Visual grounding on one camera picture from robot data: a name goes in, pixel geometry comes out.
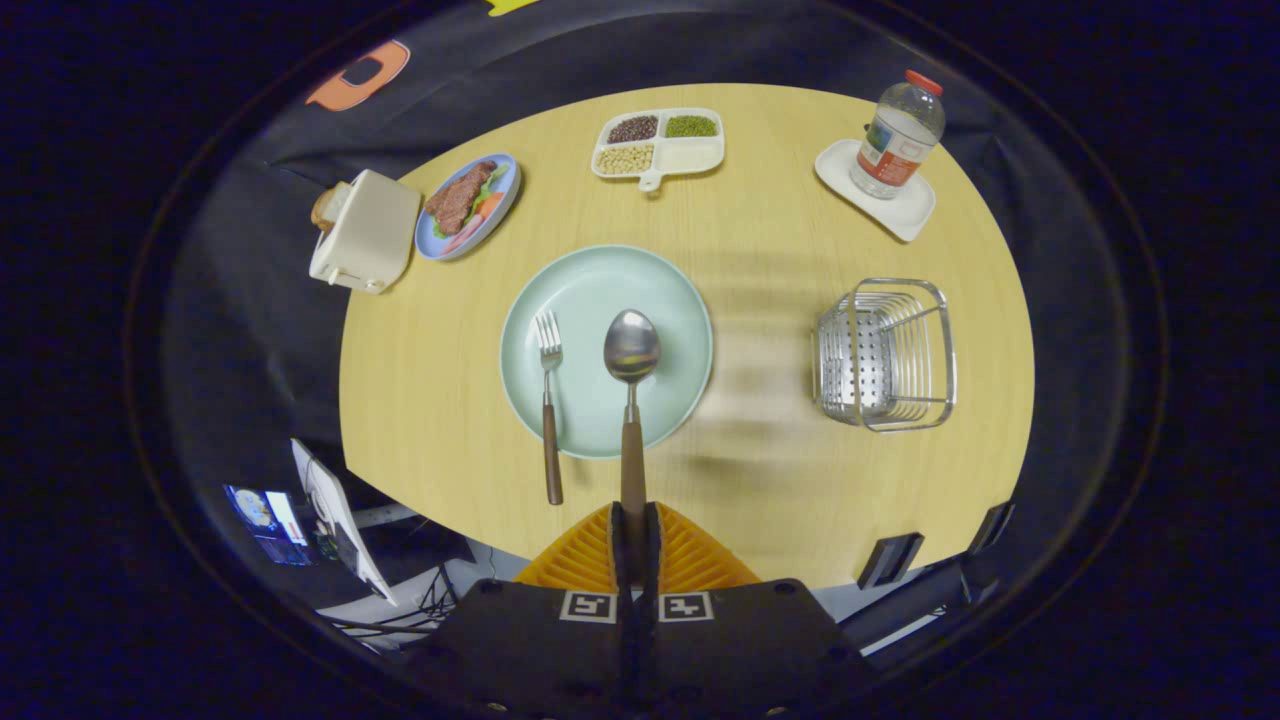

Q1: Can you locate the cooked steak piece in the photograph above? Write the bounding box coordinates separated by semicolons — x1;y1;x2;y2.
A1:
425;160;498;236

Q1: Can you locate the black rectangular block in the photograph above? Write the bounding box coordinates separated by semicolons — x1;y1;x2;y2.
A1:
967;500;1016;556
857;533;926;591

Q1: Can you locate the laptop screen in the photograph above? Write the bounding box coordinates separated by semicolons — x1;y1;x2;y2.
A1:
222;484;311;568

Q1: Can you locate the pile of yellow soybeans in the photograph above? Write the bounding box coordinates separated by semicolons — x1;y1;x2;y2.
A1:
597;144;655;177

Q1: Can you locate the metal wire cutlery basket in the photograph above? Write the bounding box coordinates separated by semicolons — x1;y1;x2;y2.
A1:
812;277;958;433

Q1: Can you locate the white board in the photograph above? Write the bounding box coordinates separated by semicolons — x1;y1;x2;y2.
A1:
291;438;398;606

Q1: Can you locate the sliced vegetable garnish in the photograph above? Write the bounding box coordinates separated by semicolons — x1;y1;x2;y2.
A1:
432;165;509;253

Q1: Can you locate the wooden-handled metal fork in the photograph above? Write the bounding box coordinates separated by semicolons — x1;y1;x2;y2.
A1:
534;310;565;506

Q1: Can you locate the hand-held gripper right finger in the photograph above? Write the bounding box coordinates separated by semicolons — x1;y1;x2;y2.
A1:
636;502;866;720

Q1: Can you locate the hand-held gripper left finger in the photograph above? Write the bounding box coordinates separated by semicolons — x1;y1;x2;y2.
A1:
425;502;635;720

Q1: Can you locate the white square coaster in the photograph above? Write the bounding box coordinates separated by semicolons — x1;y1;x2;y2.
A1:
814;138;937;244

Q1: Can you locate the wooden-handled metal spoon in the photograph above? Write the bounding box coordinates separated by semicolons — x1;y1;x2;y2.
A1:
603;308;662;586

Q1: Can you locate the white divided dish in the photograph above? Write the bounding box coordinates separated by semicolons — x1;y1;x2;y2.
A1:
590;107;726;192

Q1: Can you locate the large pale green plate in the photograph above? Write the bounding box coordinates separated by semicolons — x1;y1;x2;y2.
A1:
499;244;715;461

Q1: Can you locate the cream toaster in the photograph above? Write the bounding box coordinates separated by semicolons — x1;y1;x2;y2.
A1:
308;169;423;296

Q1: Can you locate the toasted bread slice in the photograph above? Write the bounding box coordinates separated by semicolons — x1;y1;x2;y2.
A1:
310;181;351;234

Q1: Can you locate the clear red-capped water bottle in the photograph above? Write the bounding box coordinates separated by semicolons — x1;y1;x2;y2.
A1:
850;69;947;200

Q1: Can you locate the small blue plate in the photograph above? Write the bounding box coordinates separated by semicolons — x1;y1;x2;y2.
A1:
414;152;523;262

